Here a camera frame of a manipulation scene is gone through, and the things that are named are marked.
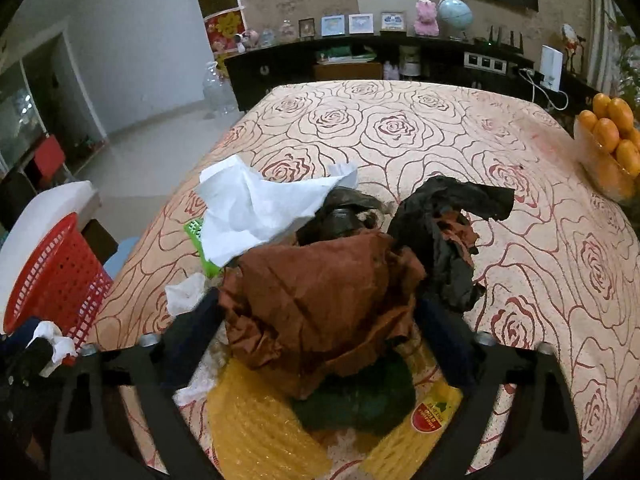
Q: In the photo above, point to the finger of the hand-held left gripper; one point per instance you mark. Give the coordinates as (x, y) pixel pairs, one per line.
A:
(17, 332)

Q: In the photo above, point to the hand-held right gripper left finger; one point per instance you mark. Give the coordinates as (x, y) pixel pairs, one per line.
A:
(200, 322)

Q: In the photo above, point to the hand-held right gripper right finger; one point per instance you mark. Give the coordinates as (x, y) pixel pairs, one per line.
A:
(445, 342)

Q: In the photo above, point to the red plastic basket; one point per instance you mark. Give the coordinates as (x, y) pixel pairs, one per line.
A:
(55, 280)

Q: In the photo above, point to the brown paper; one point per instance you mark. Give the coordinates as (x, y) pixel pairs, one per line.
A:
(320, 300)

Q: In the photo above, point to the black plastic bag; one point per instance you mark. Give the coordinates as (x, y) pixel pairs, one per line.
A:
(430, 220)

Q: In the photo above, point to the small white tissue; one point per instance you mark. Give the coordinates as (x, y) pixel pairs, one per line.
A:
(182, 292)

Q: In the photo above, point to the yellow packet with red sticker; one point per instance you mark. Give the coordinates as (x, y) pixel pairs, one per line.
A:
(430, 415)

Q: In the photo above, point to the green plastic piece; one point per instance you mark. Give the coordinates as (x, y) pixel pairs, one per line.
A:
(195, 232)

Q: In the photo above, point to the light blue stool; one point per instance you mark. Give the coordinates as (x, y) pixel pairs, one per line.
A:
(120, 257)

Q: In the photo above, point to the dark green plastic bag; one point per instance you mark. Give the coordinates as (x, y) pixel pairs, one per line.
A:
(360, 402)

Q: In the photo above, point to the yellow bubble wrap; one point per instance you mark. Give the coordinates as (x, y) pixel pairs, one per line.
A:
(250, 425)

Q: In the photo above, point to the white crumpled paper sheet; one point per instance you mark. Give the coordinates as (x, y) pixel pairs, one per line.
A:
(250, 205)

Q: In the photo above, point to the white chair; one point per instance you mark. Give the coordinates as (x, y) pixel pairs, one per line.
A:
(45, 205)

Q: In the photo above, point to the dark glossy crumpled bag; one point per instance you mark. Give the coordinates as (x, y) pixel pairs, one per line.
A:
(340, 220)

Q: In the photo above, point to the red chair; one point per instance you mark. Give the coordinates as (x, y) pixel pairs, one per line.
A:
(50, 155)

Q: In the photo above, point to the rose printed tablecloth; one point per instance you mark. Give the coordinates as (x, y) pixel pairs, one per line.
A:
(400, 130)

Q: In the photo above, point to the clear large water bottle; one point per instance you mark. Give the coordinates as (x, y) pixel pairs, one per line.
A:
(220, 90)

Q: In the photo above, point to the glass bowl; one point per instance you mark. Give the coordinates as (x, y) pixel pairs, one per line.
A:
(607, 175)

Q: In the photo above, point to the black sideboard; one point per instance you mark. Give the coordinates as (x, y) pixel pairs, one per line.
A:
(280, 67)

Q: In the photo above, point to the white jar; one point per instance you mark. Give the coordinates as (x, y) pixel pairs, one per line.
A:
(411, 62)

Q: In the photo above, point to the white socket panel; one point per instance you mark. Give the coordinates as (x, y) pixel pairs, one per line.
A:
(485, 61)

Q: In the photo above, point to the white pink toy figure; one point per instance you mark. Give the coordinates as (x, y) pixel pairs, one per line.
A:
(247, 40)

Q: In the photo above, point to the brown cardboard box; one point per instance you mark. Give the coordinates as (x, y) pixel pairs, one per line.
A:
(347, 71)

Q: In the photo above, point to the glass jar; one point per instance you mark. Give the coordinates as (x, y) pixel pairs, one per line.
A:
(287, 30)
(268, 37)

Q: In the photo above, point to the red floral poster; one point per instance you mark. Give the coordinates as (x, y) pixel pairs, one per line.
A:
(225, 30)

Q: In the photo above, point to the white box device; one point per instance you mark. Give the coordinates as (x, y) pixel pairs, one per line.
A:
(551, 67)

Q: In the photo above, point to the black router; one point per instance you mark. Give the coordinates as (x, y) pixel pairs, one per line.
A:
(500, 42)

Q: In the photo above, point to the green folded cloth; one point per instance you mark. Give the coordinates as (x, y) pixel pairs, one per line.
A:
(345, 54)

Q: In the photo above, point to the pink plush toy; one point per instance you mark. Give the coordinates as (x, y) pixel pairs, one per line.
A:
(426, 17)

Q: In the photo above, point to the light blue globe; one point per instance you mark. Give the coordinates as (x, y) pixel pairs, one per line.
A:
(456, 15)

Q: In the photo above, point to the white red figurine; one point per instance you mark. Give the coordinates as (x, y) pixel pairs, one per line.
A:
(571, 40)

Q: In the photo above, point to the green plant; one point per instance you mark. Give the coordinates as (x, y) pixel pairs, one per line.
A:
(627, 60)

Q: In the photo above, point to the beige board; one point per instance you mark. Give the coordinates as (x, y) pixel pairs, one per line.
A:
(385, 2)

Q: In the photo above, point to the dark photo frame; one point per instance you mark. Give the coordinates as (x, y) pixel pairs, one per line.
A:
(307, 28)

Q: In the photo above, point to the white photo frame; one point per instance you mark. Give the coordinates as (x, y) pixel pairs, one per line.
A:
(393, 21)

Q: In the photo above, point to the light blue photo frame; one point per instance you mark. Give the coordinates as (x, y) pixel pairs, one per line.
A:
(361, 23)
(333, 25)

